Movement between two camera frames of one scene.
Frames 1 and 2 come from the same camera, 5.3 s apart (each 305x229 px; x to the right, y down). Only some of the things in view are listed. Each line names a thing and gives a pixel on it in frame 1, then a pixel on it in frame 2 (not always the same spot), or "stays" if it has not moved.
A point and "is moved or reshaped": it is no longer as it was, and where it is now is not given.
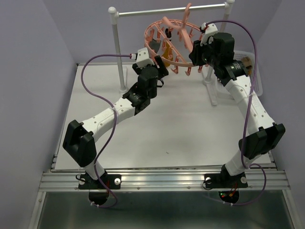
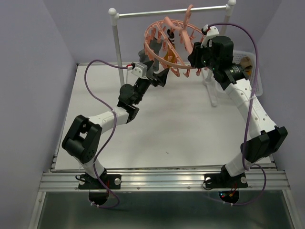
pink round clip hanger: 171,40 stays
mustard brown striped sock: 167,52 is moved or reshaped
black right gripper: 194,55 stays
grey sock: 155,45 stays
